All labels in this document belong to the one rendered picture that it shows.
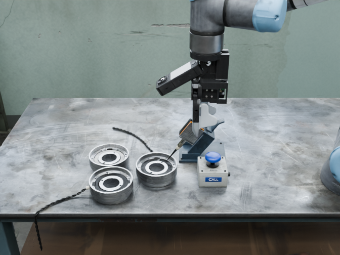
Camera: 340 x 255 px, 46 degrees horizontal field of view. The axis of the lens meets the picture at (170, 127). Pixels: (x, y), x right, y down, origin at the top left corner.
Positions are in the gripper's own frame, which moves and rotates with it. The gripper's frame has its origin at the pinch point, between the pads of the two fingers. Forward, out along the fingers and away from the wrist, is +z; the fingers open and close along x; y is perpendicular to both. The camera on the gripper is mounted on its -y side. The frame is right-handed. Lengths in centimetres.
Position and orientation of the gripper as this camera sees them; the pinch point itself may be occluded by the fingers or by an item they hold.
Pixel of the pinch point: (194, 128)
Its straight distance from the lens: 98.8
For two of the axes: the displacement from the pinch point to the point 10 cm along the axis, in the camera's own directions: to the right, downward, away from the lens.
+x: 0.4, -5.0, 8.6
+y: 10.0, 0.2, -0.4
